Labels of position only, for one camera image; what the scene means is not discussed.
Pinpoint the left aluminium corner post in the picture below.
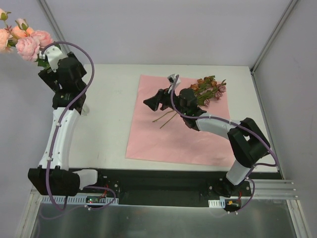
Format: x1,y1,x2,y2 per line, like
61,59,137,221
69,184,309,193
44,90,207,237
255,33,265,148
37,0,84,72

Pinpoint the right white cable duct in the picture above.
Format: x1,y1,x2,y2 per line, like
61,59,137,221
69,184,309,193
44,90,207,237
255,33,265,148
208,199,225,209

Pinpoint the white cable duct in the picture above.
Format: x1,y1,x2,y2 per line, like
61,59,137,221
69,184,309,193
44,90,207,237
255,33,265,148
208,199,225,209
42,195,119,206

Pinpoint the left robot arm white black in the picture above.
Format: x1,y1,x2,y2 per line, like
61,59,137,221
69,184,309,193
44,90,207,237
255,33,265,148
28,52,105,196

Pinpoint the peach rose stem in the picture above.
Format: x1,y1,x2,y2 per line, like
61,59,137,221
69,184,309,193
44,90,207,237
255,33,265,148
0,9,34,53

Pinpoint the orange brown rose stem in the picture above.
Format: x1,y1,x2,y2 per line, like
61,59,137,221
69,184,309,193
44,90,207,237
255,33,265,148
152,76,218,123

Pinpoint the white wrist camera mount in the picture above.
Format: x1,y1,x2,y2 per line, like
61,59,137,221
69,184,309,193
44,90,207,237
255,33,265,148
167,74,181,87
39,46,66,72

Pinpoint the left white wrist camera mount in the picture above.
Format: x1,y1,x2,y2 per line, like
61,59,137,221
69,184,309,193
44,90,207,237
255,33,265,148
39,46,66,72

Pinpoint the pink wrapping paper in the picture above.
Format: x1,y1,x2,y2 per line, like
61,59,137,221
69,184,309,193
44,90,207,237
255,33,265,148
126,75,235,167

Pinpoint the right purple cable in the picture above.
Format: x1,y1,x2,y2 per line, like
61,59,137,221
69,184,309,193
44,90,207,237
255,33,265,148
170,75,280,216

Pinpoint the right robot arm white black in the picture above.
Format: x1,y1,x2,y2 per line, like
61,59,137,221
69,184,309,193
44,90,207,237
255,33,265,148
143,88,270,197

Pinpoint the right aluminium corner post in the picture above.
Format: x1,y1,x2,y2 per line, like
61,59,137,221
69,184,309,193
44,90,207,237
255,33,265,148
250,0,300,75

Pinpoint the clear glass vase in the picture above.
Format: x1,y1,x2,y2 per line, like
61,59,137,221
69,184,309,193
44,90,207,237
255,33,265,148
81,104,90,116

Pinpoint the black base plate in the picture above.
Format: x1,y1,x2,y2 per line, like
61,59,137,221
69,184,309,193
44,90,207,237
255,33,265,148
74,166,284,208

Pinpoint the aluminium front rail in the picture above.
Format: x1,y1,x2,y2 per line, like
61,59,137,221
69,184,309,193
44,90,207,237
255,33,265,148
31,178,298,199

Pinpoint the pink carnation stem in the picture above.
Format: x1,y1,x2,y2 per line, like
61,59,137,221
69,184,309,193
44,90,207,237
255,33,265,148
15,30,54,68

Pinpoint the left white cable duct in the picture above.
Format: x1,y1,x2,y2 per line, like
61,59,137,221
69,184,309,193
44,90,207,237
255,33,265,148
42,195,119,206

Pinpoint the aluminium corner post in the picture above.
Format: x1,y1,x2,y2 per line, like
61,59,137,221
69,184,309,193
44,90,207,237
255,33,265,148
250,0,300,75
37,0,84,72

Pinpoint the mauve rose stem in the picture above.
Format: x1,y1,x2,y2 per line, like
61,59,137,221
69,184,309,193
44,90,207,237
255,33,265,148
159,79,227,129

